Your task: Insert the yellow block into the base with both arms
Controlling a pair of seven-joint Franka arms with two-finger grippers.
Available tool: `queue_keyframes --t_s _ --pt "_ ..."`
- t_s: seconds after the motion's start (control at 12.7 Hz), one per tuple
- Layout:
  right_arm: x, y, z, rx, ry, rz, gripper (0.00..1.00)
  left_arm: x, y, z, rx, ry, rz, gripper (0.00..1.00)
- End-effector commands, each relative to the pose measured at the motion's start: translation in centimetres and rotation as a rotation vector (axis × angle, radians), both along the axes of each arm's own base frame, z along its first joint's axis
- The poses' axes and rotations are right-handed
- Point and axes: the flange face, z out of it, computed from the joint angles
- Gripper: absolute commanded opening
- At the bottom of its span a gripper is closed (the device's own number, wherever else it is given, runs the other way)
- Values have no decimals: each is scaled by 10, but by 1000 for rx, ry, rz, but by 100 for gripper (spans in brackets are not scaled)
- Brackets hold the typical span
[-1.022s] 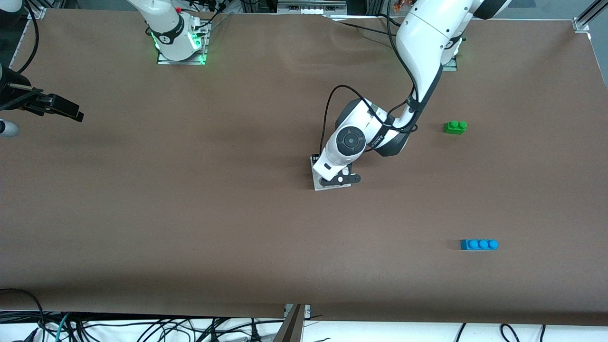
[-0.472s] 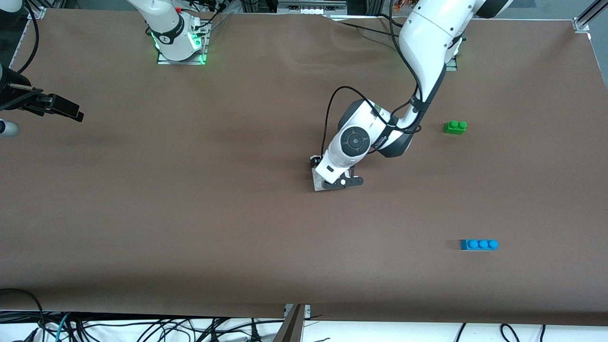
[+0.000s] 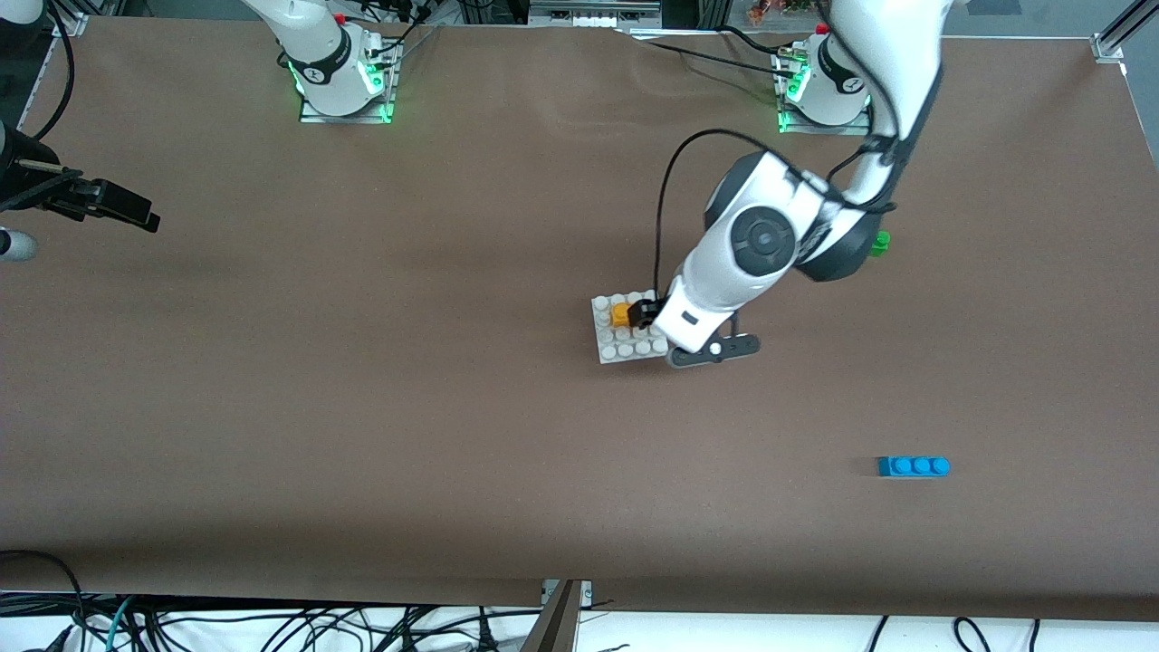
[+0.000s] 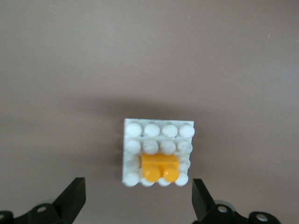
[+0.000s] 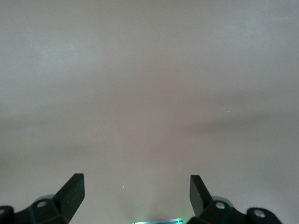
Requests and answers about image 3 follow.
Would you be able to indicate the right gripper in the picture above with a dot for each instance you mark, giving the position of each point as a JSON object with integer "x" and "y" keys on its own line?
{"x": 25, "y": 184}

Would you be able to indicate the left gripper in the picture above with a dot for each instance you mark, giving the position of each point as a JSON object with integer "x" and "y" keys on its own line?
{"x": 646, "y": 312}

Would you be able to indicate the yellow two-stud block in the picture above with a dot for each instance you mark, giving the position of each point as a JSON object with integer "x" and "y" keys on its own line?
{"x": 620, "y": 315}

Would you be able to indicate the white studded base plate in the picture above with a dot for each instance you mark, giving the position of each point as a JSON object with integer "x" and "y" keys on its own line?
{"x": 616, "y": 349}

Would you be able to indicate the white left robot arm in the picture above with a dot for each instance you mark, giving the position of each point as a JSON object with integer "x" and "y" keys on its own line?
{"x": 770, "y": 240}

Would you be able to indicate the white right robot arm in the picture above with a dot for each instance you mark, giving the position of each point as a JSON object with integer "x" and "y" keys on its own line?
{"x": 317, "y": 45}

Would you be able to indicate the green two-stud block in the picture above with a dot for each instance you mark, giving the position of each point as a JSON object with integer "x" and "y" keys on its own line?
{"x": 882, "y": 243}

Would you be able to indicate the blue three-stud block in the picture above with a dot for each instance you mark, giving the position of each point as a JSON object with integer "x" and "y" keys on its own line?
{"x": 914, "y": 467}

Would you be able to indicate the brown paper table cover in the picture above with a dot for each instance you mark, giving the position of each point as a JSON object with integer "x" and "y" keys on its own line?
{"x": 272, "y": 453}

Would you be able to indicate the grey metal device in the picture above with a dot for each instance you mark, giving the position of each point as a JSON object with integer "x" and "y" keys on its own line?
{"x": 593, "y": 14}

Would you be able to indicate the orange red object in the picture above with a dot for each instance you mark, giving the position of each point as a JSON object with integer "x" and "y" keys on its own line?
{"x": 779, "y": 9}

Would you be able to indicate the aluminium strut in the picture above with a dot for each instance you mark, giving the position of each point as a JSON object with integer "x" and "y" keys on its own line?
{"x": 557, "y": 625}

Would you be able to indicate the aluminium frame rail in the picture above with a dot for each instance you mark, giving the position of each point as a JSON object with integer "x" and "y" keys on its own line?
{"x": 23, "y": 91}

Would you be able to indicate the metal corner bracket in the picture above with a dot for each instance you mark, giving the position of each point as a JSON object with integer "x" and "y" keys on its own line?
{"x": 71, "y": 24}
{"x": 1106, "y": 47}

